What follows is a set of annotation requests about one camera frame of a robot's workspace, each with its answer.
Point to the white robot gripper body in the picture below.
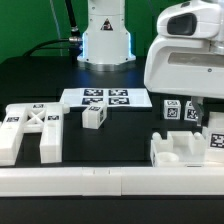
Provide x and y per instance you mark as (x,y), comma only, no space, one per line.
(187,56)

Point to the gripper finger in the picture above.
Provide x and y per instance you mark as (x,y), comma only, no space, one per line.
(197,103)

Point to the white chair seat block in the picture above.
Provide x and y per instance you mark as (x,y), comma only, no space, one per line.
(181,149)

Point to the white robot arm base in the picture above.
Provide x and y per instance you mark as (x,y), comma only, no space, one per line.
(106,41)

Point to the white tagged cube right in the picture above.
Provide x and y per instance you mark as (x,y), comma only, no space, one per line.
(190,113)

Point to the white tagged cube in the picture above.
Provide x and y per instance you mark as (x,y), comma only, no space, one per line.
(172,109)
(190,113)

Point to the white tagged cube left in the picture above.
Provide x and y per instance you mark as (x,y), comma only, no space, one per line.
(172,109)

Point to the white tag sheet plate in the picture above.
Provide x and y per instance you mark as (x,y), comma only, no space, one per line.
(113,97)

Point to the white front rail barrier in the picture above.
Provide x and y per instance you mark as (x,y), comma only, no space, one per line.
(111,181)

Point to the white chair back frame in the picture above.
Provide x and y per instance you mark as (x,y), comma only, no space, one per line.
(44,118)

